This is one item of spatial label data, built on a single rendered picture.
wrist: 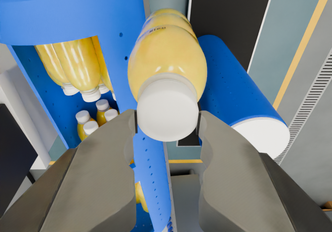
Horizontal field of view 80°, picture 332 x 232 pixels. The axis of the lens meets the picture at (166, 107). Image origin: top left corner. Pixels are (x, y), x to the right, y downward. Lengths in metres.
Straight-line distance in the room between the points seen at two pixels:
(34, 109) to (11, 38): 0.33
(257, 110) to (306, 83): 1.49
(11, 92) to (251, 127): 0.70
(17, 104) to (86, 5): 0.35
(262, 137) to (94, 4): 0.68
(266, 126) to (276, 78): 1.30
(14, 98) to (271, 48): 1.72
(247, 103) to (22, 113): 0.70
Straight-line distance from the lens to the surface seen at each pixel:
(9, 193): 0.62
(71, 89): 0.52
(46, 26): 0.35
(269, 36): 1.83
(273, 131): 0.81
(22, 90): 0.65
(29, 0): 0.35
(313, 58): 2.13
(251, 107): 0.78
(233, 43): 1.57
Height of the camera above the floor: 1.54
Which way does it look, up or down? 52 degrees down
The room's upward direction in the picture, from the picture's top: 177 degrees clockwise
